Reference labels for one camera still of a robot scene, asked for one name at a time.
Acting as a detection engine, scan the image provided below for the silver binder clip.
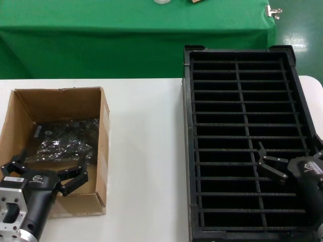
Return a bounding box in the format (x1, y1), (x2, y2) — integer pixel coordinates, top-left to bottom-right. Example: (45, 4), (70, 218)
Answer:
(264, 5), (283, 20)

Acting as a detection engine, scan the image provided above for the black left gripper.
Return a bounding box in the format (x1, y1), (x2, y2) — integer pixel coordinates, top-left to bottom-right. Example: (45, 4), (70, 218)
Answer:
(0, 148), (89, 240)

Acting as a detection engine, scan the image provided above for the brown cardboard box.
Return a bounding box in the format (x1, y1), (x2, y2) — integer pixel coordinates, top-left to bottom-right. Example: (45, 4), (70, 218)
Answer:
(0, 86), (112, 220)

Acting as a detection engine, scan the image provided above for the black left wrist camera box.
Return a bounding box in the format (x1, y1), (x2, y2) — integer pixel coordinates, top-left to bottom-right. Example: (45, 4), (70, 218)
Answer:
(0, 175), (27, 192)

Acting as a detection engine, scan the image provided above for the black slotted container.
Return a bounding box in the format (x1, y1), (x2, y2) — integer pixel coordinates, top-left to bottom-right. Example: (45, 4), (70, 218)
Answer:
(181, 44), (323, 242)

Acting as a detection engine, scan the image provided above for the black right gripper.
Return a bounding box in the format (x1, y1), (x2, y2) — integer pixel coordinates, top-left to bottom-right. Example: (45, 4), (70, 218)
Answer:
(256, 135), (323, 223)

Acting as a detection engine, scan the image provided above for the green tablecloth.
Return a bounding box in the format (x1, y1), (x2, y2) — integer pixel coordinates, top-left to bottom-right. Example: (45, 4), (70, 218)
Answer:
(0, 0), (277, 80)

